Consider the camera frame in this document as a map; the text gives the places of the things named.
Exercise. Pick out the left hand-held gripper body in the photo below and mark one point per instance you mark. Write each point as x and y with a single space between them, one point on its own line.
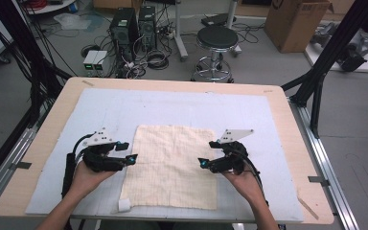
103 159

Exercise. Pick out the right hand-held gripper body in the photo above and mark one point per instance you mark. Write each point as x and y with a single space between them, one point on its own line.
230 159

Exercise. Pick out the cream printed cloth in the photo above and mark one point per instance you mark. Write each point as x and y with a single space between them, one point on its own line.
169 167

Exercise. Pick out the person's left hand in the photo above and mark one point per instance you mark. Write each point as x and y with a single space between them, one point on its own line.
86 182

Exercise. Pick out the person's right hand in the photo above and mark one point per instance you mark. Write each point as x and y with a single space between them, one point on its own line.
244 187

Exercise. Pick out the pale blue gridded mat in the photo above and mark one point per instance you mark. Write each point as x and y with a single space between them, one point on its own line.
179 105

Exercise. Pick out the wooden table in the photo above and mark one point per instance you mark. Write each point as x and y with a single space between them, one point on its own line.
300 137

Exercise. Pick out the white power supply unit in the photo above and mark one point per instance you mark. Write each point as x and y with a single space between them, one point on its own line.
89 60
100 60

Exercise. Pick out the thin wooden stick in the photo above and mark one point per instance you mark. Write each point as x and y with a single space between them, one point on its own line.
308 206

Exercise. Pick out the black round stool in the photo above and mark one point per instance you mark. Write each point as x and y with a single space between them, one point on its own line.
217 37

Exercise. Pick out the large black computer tower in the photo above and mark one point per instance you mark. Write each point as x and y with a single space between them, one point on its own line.
123 32

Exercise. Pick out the white desk leg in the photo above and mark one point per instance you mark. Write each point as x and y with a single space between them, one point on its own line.
233 12
179 32

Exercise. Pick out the slim black computer tower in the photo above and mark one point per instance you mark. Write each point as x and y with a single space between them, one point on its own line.
147 27

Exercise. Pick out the black flat floor base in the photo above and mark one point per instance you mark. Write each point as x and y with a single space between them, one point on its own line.
217 19

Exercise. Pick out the clear plastic bag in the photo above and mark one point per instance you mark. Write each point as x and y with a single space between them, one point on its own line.
73 21

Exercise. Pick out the cardboard box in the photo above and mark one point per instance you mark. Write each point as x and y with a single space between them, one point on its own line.
295 27

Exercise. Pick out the round white table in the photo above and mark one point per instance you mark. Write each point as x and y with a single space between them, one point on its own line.
52 7

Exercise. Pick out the grey and black machine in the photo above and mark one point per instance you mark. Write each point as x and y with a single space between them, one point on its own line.
353 52

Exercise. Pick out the aluminium rail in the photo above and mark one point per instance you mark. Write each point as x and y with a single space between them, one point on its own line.
327 166
9 159

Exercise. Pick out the black metal frame stand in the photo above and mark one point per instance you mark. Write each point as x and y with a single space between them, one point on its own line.
324 60

